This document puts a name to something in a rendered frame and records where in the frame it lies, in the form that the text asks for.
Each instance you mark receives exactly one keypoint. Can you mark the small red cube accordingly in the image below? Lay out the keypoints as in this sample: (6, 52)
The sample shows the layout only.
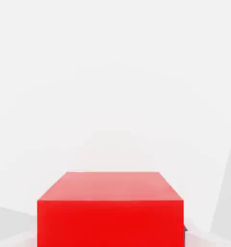
(110, 222)

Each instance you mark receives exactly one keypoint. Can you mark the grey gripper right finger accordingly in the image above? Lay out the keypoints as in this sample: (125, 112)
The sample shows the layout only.
(200, 241)

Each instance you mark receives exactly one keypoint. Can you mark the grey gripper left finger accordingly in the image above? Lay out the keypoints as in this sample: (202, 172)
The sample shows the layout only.
(24, 241)

